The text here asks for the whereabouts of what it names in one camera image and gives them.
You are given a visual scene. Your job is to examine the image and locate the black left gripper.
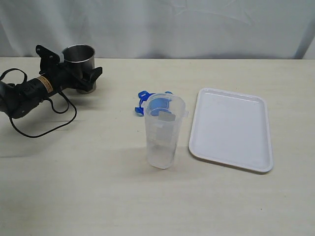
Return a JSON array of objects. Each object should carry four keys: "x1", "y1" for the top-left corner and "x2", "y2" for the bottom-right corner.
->
[{"x1": 48, "y1": 63, "x2": 102, "y2": 91}]

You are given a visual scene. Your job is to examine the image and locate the stainless steel cup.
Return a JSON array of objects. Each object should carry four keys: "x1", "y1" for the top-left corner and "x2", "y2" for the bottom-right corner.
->
[{"x1": 62, "y1": 44, "x2": 96, "y2": 94}]

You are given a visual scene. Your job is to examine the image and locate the clear plastic container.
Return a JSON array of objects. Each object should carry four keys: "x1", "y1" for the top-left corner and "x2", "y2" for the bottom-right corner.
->
[{"x1": 143, "y1": 93, "x2": 188, "y2": 169}]

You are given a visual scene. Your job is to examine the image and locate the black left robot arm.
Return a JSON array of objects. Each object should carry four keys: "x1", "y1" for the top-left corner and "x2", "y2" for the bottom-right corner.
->
[{"x1": 0, "y1": 63, "x2": 102, "y2": 119}]

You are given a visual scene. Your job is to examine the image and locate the blue plastic lid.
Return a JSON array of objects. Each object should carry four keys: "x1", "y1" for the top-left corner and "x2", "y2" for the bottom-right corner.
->
[{"x1": 134, "y1": 90, "x2": 171, "y2": 117}]

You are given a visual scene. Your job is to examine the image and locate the white rectangular tray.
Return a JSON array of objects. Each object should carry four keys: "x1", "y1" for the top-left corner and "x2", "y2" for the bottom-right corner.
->
[{"x1": 189, "y1": 88, "x2": 274, "y2": 174}]

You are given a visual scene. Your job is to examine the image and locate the white backdrop curtain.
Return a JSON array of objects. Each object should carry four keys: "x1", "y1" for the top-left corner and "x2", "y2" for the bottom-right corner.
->
[{"x1": 0, "y1": 0, "x2": 315, "y2": 59}]

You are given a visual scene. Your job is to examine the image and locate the black cable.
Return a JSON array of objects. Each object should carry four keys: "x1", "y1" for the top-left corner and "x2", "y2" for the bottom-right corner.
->
[{"x1": 0, "y1": 68, "x2": 77, "y2": 138}]

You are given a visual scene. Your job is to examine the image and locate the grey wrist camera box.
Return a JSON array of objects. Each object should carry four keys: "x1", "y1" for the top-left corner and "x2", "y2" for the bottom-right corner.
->
[{"x1": 35, "y1": 45, "x2": 64, "y2": 75}]

